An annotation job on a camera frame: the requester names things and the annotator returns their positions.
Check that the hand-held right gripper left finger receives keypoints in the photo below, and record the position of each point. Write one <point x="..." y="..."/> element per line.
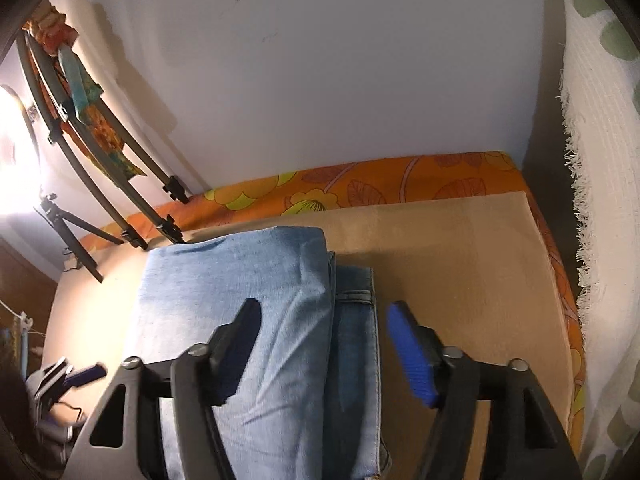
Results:
<point x="232" y="370"/>

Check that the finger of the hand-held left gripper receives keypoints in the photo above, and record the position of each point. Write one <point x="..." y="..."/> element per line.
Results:
<point x="87" y="374"/>

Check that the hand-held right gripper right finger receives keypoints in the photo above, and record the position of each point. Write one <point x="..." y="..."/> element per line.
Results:
<point x="410" y="355"/>

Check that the light blue denim pants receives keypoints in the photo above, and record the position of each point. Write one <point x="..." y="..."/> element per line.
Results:
<point x="280" y="300"/>

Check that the tan flat board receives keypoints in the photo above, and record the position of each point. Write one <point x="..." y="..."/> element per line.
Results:
<point x="450" y="260"/>

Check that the small black tripod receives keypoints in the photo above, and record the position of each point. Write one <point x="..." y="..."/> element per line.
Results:
<point x="50" y="205"/>

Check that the orange floral bed sheet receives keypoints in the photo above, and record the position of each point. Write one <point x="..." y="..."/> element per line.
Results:
<point x="400" y="180"/>

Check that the large grey tripod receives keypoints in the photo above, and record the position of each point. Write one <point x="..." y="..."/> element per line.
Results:
<point x="175" y="190"/>

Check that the bright lamp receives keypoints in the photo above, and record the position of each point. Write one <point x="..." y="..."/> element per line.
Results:
<point x="12" y="160"/>

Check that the colourful floral hanging cloth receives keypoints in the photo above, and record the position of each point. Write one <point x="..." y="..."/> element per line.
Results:
<point x="105" y="135"/>

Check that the white green patterned fringed blanket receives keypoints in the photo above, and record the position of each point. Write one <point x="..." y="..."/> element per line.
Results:
<point x="610" y="210"/>

